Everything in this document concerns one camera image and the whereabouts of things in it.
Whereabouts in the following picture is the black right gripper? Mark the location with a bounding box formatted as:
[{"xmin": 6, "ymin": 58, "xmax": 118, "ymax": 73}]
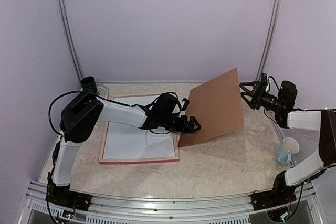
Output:
[{"xmin": 239, "ymin": 81, "xmax": 283, "ymax": 112}]

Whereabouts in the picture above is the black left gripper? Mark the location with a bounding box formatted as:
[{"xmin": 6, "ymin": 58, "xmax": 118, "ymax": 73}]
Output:
[{"xmin": 161, "ymin": 114, "xmax": 202, "ymax": 134}]

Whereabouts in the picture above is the brown cardboard backing board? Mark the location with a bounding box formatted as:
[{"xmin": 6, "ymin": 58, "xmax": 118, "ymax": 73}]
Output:
[{"xmin": 178, "ymin": 68, "xmax": 244, "ymax": 147}]

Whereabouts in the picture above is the landscape photo print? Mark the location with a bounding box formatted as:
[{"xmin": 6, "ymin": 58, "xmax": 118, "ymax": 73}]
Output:
[{"xmin": 103, "ymin": 95, "xmax": 176, "ymax": 161}]

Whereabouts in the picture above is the pink wooden picture frame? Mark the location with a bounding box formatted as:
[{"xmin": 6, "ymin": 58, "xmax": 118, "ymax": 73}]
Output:
[{"xmin": 99, "ymin": 92, "xmax": 181, "ymax": 166}]

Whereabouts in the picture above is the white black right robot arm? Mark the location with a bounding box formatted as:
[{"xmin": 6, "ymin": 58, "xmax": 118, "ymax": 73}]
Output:
[{"xmin": 239, "ymin": 74, "xmax": 335, "ymax": 210}]

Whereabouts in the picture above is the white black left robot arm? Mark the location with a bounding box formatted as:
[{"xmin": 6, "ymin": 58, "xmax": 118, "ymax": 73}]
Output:
[{"xmin": 45, "ymin": 91, "xmax": 201, "ymax": 211}]

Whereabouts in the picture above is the grey spiral ceramic plate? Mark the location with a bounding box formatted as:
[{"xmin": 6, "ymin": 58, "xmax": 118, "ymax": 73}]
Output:
[{"xmin": 96, "ymin": 84, "xmax": 109, "ymax": 98}]

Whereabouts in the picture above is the dark green speckled cup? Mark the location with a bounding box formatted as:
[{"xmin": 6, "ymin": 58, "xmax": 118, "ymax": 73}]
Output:
[{"xmin": 80, "ymin": 76, "xmax": 98, "ymax": 93}]

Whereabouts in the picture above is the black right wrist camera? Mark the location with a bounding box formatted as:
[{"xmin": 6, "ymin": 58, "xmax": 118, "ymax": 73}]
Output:
[{"xmin": 260, "ymin": 73, "xmax": 271, "ymax": 93}]

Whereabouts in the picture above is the aluminium front rail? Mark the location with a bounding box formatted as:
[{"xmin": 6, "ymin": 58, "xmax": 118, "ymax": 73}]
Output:
[{"xmin": 19, "ymin": 179, "xmax": 323, "ymax": 224}]

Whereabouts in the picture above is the right aluminium corner post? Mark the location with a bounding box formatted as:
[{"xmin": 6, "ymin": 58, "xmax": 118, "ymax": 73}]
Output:
[{"xmin": 255, "ymin": 0, "xmax": 281, "ymax": 81}]

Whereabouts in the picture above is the aluminium corner post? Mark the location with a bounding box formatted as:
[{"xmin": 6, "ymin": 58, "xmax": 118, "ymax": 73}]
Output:
[
  {"xmin": 57, "ymin": 0, "xmax": 83, "ymax": 82},
  {"xmin": 255, "ymin": 0, "xmax": 281, "ymax": 81}
]

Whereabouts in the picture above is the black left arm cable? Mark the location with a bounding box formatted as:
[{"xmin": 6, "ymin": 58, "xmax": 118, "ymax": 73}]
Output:
[{"xmin": 48, "ymin": 90, "xmax": 97, "ymax": 137}]

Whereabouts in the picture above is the left aluminium corner post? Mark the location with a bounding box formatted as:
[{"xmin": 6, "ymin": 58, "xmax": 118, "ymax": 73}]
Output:
[{"xmin": 57, "ymin": 0, "xmax": 83, "ymax": 82}]

